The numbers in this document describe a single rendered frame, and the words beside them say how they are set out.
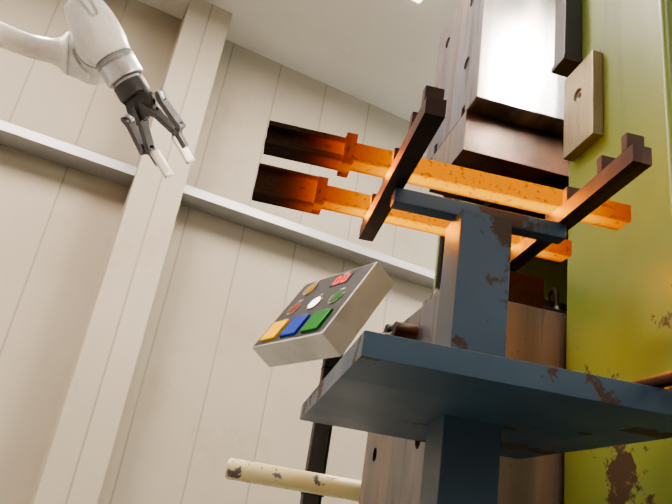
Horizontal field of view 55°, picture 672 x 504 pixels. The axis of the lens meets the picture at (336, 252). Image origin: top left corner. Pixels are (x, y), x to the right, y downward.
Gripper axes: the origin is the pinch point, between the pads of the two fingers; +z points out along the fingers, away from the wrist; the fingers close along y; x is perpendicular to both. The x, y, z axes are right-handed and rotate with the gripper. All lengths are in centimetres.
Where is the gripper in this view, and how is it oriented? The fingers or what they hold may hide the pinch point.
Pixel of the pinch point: (173, 158)
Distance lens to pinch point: 157.1
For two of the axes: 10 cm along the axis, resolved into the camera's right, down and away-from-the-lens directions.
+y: -7.9, 3.7, 4.9
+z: 4.9, 8.6, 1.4
